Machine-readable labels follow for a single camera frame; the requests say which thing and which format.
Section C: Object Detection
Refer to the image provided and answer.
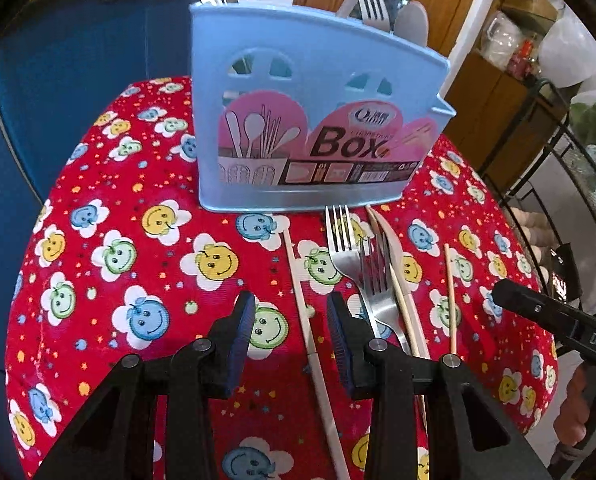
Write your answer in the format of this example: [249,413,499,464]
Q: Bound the red packets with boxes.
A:
[508,35,541,76]

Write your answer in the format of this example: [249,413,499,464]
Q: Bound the white plastic chopstick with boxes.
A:
[280,227,351,480]

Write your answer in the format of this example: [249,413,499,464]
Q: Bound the black smartphone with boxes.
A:
[548,242,583,306]

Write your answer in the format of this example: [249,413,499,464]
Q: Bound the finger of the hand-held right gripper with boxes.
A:
[492,279,586,341]

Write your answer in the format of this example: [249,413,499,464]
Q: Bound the person's right hand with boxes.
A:
[552,360,596,451]

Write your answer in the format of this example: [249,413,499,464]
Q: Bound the beige plastic knife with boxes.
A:
[370,206,431,361]

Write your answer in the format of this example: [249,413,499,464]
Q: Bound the red smiley printed tablecloth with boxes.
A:
[5,76,561,480]

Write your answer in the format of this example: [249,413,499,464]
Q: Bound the small steel fork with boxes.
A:
[359,0,393,36]

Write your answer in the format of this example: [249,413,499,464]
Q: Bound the white plastic bag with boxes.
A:
[538,7,596,106]

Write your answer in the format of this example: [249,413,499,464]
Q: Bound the blue kitchen counter cabinet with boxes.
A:
[0,0,201,411]

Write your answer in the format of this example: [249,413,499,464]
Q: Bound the large steel fork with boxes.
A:
[358,237,415,357]
[324,204,381,336]

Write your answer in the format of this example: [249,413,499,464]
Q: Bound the pile of eggs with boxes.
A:
[508,207,553,261]

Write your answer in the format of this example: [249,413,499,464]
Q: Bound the wooden side cabinet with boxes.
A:
[440,52,571,196]

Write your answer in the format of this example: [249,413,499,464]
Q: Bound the wooden chopstick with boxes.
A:
[444,243,458,356]
[365,204,429,436]

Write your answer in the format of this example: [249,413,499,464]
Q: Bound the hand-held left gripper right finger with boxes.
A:
[326,291,553,480]

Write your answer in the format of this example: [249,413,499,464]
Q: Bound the black wire rack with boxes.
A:
[478,79,596,321]

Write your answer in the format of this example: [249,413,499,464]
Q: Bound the wooden door with glass panel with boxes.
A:
[294,0,489,68]

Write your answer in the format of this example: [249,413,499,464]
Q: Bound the blue plastic utensil box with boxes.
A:
[188,1,457,212]

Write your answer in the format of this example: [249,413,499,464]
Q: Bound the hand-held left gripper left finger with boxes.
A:
[30,290,259,480]

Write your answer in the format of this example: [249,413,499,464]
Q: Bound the clear plastic bag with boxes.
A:
[480,10,528,68]

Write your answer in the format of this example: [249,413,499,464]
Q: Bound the beige plastic spoon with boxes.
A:
[394,0,431,53]

